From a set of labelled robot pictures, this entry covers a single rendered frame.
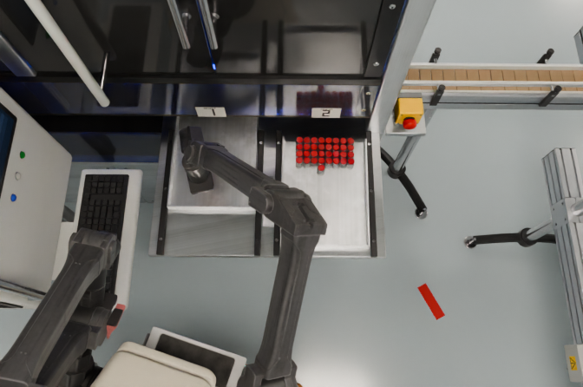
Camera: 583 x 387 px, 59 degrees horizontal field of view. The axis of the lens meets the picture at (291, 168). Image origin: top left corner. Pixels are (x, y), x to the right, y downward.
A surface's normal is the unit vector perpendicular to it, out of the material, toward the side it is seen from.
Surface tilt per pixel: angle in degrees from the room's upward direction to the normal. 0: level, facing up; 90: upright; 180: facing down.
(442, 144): 0
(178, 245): 0
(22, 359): 41
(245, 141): 0
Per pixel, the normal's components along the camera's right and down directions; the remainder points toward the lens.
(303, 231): 0.55, 0.28
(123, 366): 0.21, -0.86
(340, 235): 0.00, -0.36
